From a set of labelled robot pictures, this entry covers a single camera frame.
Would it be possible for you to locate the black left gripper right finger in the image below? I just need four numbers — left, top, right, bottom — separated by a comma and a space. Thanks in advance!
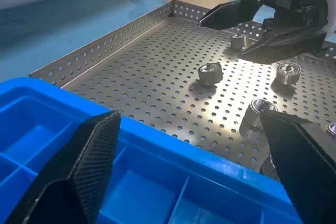
258, 109, 336, 224

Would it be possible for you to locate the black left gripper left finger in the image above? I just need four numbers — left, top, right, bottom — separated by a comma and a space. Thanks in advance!
5, 110, 122, 224

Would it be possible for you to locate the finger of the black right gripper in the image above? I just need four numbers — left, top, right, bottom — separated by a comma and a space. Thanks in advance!
239, 27, 327, 65
198, 0, 264, 30

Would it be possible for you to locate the perforated metal tray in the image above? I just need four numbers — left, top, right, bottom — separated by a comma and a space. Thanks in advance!
28, 0, 336, 180

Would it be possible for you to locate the blue plastic table cover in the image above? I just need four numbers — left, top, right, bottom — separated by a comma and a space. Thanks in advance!
0, 0, 174, 84

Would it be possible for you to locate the blue compartment tray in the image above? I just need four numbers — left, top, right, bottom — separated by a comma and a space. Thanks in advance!
0, 77, 310, 224

